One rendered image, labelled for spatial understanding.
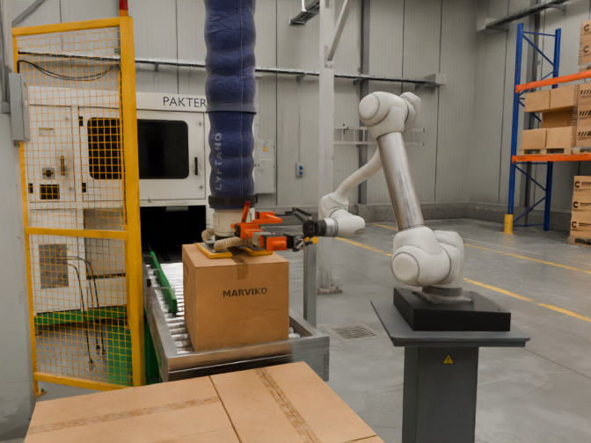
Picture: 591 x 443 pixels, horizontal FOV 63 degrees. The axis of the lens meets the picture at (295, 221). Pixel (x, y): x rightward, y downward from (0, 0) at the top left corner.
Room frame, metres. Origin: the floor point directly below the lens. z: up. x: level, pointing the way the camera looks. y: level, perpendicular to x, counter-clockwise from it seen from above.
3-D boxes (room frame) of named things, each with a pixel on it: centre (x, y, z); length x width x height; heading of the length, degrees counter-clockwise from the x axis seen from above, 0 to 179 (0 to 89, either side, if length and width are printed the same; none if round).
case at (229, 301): (2.26, 0.31, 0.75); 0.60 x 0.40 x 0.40; 18
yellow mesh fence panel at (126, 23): (2.62, 1.21, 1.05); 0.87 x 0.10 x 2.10; 73
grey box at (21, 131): (2.30, 1.30, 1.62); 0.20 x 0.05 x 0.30; 21
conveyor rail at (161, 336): (2.91, 0.90, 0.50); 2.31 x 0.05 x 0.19; 21
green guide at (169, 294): (3.26, 0.97, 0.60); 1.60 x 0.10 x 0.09; 21
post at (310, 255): (2.65, -0.08, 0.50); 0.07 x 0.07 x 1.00; 21
